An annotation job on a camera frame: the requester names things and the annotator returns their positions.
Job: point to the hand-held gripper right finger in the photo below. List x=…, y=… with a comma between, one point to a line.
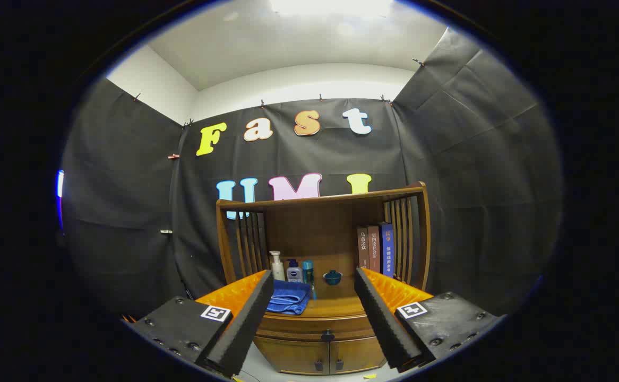
x=384, y=323

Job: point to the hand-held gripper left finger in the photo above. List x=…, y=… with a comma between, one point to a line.
x=246, y=323

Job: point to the wooden drawer with black knob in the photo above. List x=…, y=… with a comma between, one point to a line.
x=299, y=326

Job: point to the wooden cabinet door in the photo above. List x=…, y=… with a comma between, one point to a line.
x=293, y=355
x=357, y=353

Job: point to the wooden countertop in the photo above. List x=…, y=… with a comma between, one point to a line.
x=336, y=302

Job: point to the brown wooden cabinet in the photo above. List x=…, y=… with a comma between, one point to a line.
x=315, y=228

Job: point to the folded blue towel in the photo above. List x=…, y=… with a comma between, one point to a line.
x=288, y=297

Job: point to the white pump bottle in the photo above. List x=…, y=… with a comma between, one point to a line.
x=277, y=269

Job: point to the blue lidded teacup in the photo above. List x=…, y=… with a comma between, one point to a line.
x=333, y=277

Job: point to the white bottle with blue cap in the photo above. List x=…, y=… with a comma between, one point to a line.
x=294, y=274

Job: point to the blue book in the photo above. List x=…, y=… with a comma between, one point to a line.
x=387, y=249

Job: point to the reddish brown book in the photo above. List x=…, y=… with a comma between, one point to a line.
x=374, y=249

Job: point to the dark brown book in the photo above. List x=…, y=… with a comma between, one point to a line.
x=363, y=249

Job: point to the teal transparent bottle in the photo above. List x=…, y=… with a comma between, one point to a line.
x=308, y=271

